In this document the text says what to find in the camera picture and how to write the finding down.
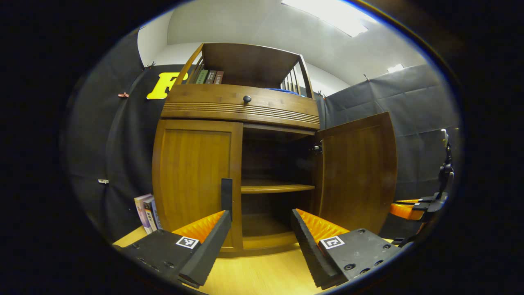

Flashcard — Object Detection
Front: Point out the dark striped box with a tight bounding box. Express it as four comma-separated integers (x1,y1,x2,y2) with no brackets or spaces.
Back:
143,197,158,231

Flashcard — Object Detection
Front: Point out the black door handle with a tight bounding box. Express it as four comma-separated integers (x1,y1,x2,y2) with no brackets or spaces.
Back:
221,178,233,222

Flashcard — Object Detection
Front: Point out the wooden inner shelf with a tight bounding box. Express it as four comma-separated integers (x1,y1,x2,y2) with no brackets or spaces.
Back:
241,179,316,194

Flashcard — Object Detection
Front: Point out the large ceiling light panel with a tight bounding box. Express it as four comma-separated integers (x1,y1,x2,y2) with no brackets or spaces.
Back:
282,0,377,37

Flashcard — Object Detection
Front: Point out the wooden double-door shoe cabinet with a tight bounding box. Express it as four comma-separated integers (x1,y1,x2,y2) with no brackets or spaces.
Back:
151,43,398,258

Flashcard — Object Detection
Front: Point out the wooden drawer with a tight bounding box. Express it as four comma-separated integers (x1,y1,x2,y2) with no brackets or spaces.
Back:
161,84,321,130

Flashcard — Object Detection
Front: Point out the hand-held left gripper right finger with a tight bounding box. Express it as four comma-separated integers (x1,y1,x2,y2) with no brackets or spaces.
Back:
291,208,404,290

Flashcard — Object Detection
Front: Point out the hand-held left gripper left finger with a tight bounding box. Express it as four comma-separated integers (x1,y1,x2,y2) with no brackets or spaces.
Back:
115,210,233,288

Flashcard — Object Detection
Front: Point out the black backdrop cloth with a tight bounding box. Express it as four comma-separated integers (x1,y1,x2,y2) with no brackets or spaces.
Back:
61,29,461,242

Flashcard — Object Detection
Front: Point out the wooden shoe cabinet door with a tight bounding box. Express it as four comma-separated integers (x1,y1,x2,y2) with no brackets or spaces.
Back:
314,111,398,235
152,119,244,251

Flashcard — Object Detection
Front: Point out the dark blue box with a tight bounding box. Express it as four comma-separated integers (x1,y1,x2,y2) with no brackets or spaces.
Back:
151,200,163,230

